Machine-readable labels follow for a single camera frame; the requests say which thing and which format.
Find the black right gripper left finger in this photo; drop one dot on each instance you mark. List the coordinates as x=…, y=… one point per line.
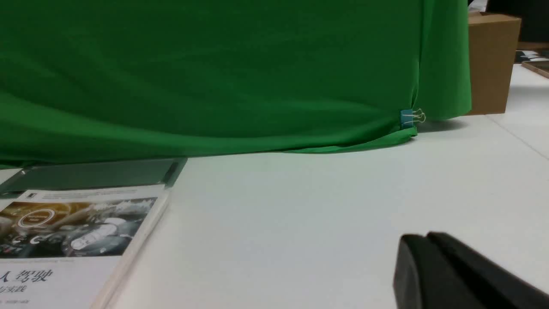
x=424, y=279

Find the green cloth backdrop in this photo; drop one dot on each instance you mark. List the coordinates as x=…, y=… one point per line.
x=106, y=80

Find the brown cardboard box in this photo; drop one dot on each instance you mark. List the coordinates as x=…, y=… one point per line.
x=493, y=39

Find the white book with photo cover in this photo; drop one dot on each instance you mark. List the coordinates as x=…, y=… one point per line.
x=72, y=249

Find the blue binder clip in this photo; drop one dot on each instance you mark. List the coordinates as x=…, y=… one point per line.
x=409, y=118

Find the dark grey book underneath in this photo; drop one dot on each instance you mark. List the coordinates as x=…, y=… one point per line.
x=94, y=175

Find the wooden framed tablet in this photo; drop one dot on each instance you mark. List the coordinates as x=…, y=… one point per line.
x=538, y=67

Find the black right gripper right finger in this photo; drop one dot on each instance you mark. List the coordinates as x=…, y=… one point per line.
x=494, y=286

